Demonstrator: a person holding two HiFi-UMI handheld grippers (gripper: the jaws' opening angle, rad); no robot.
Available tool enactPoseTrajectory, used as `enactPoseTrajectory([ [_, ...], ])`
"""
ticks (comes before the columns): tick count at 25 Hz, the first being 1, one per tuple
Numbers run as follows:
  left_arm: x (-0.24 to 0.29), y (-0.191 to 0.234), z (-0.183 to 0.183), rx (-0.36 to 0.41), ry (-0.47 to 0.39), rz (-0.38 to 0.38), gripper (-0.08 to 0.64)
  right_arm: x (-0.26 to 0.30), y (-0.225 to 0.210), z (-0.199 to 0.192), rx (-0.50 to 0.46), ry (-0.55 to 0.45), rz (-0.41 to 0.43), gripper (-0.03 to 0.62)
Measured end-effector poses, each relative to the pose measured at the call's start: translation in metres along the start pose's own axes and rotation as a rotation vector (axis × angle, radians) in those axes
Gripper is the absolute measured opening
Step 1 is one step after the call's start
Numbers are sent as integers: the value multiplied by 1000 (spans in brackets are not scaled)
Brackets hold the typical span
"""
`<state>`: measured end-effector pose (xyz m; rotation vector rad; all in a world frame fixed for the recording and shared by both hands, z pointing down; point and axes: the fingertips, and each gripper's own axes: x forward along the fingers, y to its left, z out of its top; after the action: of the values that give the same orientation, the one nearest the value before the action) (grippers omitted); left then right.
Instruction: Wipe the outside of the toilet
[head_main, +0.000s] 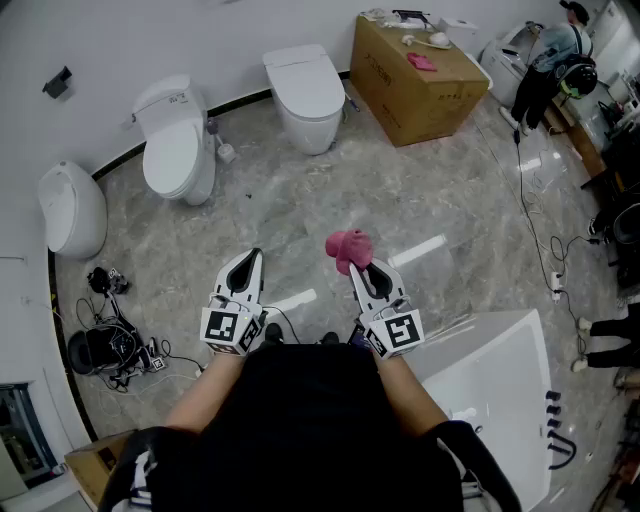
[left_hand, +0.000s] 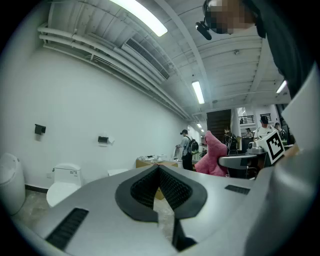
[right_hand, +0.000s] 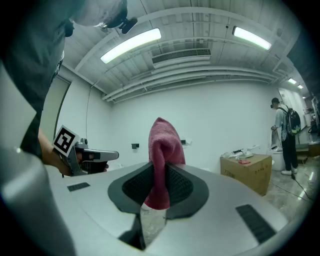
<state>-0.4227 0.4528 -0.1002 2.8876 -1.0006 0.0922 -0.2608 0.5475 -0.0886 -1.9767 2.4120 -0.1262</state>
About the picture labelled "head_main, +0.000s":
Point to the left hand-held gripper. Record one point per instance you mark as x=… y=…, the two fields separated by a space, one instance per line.
x=220 y=327

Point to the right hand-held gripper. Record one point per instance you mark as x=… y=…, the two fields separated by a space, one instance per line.
x=400 y=332

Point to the pink cloth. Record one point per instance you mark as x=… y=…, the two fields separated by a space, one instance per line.
x=350 y=247
x=422 y=62

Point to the white smart toilet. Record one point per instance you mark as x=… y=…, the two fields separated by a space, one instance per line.
x=305 y=95

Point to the person's left forearm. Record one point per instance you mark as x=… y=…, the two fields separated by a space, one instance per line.
x=210 y=395

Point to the person's right forearm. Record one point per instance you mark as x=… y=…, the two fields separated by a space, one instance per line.
x=405 y=395

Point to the small white round canister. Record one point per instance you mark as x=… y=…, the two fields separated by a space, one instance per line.
x=227 y=154

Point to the white toilet with tank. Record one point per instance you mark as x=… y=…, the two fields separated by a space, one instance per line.
x=170 y=155

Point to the white egg-shaped toilet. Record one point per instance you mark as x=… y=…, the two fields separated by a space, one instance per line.
x=75 y=210

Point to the white boxy toilet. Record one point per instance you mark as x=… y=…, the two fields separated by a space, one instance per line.
x=460 y=32

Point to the person's left black shoe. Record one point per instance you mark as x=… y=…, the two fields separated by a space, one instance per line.
x=273 y=334

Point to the person's black shoe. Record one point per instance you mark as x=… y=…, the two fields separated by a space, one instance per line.
x=330 y=339
x=273 y=334

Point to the person's right black shoe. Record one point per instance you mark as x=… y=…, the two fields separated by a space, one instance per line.
x=330 y=339

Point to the white bathtub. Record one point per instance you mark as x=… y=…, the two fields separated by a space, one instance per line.
x=490 y=360

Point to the black spare device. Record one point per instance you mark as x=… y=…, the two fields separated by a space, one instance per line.
x=100 y=280

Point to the person's black shirt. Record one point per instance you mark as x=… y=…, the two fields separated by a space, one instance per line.
x=310 y=425

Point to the white power strip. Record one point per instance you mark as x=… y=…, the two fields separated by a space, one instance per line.
x=556 y=287

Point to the small blue tool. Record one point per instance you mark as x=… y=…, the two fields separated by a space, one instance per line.
x=351 y=102

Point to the large cardboard box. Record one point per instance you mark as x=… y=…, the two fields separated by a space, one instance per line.
x=400 y=100

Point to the black bathtub faucet set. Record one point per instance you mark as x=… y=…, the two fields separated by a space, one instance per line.
x=552 y=397

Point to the small cardboard box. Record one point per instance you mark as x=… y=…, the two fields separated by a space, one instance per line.
x=90 y=465

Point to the wooden desk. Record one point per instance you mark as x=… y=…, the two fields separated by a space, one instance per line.
x=585 y=145

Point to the white scrub brush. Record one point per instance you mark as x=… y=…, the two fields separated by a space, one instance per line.
x=440 y=39

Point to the dark glass panel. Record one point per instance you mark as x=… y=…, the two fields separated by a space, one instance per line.
x=25 y=435

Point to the clear plastic bags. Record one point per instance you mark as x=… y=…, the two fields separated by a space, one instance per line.
x=380 y=17

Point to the black wall bracket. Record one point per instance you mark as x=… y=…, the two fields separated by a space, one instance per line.
x=57 y=82

